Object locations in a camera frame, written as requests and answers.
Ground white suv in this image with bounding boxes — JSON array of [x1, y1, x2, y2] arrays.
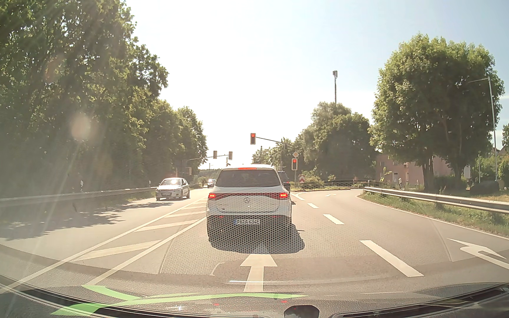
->
[[205, 164, 292, 239]]

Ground group of trees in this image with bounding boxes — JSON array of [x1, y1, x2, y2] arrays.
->
[[251, 102, 376, 182]]

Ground silver car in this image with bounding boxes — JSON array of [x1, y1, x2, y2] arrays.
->
[[155, 178, 191, 201]]

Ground grey asphalt road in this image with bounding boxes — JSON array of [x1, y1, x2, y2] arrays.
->
[[0, 187, 509, 305]]

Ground car's own bonnet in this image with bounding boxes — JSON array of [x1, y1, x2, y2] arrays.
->
[[0, 267, 509, 318]]

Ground pink building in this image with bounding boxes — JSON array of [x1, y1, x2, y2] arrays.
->
[[375, 154, 454, 187]]

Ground grass verge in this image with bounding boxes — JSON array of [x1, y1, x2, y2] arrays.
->
[[0, 185, 202, 221], [358, 189, 509, 244]]

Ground road markings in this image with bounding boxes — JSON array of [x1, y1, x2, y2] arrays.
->
[[0, 193, 509, 296]]

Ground large green tree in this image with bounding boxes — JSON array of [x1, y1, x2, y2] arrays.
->
[[369, 34, 505, 192]]

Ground row of trees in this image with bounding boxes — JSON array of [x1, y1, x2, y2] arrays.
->
[[0, 0, 209, 199]]

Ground metal guard rail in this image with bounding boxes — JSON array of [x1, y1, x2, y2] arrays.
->
[[0, 184, 202, 209], [363, 186, 509, 220]]

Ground lamp post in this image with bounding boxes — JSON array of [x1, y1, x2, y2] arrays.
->
[[467, 77, 499, 182]]

